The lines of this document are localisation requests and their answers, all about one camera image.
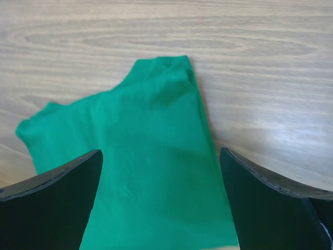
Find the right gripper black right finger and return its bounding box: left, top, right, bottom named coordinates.
left=220, top=147, right=332, bottom=249

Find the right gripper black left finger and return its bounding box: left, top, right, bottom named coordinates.
left=1, top=150, right=103, bottom=249

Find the green t shirt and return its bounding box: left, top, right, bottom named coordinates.
left=16, top=56, right=238, bottom=249

